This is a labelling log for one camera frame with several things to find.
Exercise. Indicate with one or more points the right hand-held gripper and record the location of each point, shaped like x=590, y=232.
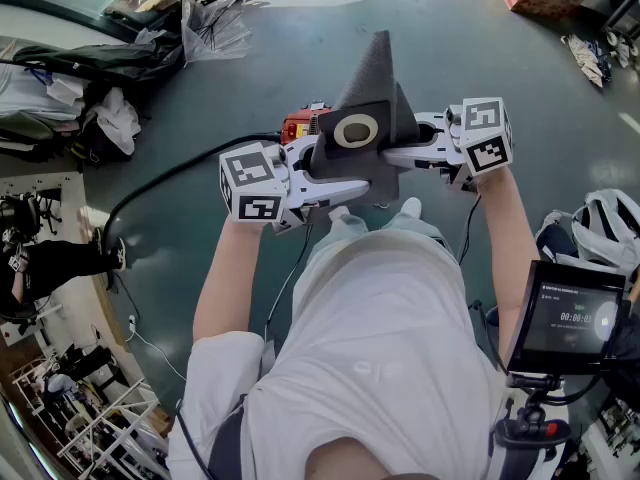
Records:
x=485, y=138

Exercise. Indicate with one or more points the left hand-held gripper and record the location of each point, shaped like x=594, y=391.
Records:
x=252, y=178

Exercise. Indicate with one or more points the red and grey vacuum cleaner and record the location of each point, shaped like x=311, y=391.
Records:
x=296, y=122

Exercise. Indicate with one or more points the person's right forearm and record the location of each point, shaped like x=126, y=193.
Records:
x=505, y=248

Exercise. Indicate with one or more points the person's left forearm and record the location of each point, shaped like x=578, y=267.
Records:
x=227, y=278

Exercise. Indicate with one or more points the person's white left shoe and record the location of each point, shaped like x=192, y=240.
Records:
x=345, y=217

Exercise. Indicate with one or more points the person's white shoe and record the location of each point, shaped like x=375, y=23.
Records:
x=345, y=217
x=411, y=208

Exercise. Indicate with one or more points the person's white right shoe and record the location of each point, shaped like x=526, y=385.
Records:
x=411, y=208

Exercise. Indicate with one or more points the person's light grey jeans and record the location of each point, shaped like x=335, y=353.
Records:
x=410, y=229

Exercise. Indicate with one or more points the transparent umbrella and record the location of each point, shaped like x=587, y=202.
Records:
x=210, y=43

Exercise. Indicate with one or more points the person's white t-shirt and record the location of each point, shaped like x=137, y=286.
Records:
x=380, y=348

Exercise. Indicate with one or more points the light grey backpack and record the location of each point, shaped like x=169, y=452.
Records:
x=605, y=238

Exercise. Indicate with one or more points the white crumpled cloth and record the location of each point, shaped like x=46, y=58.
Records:
x=120, y=118

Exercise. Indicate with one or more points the black monitor screen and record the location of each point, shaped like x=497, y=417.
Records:
x=570, y=318

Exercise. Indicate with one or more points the dark green tarp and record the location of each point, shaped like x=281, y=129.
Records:
x=100, y=60

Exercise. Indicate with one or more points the white metal rack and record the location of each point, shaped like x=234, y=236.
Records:
x=137, y=420

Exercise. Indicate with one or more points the black monitor mount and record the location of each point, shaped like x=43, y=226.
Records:
x=530, y=428

